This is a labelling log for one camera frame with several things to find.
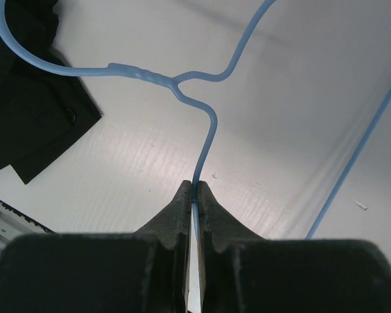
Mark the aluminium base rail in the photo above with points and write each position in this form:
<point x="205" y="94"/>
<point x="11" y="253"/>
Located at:
<point x="14" y="223"/>

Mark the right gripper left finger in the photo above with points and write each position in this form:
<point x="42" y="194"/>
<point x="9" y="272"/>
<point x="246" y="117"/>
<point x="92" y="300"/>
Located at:
<point x="161" y="257"/>

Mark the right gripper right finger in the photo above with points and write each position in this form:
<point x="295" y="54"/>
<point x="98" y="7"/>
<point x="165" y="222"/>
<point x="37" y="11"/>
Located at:
<point x="221" y="239"/>

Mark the black shirt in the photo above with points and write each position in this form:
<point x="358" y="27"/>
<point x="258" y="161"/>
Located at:
<point x="41" y="115"/>

